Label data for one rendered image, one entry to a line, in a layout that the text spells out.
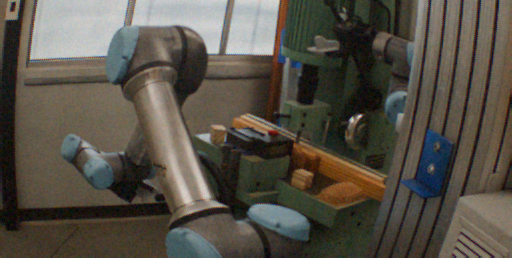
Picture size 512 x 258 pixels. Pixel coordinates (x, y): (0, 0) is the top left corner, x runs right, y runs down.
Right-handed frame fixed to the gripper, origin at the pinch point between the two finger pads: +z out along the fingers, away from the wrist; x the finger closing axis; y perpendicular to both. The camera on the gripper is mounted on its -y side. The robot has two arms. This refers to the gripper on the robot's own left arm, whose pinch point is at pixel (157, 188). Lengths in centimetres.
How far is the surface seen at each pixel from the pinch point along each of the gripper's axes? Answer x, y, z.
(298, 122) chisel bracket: 13.0, -36.6, 21.0
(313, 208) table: 35.5, -18.2, 18.8
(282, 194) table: 23.7, -17.3, 18.7
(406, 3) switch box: 21, -88, 30
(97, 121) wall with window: -125, 4, 46
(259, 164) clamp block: 20.5, -21.2, 8.4
